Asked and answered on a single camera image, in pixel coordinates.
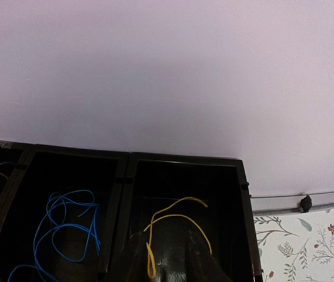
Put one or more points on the floral patterned table mat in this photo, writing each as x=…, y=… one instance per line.
x=296, y=247

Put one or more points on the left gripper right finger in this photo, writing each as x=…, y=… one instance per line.
x=200, y=264

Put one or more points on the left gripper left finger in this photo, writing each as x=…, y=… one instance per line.
x=131, y=265

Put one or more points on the black compartment storage bin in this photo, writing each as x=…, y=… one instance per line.
x=66, y=214

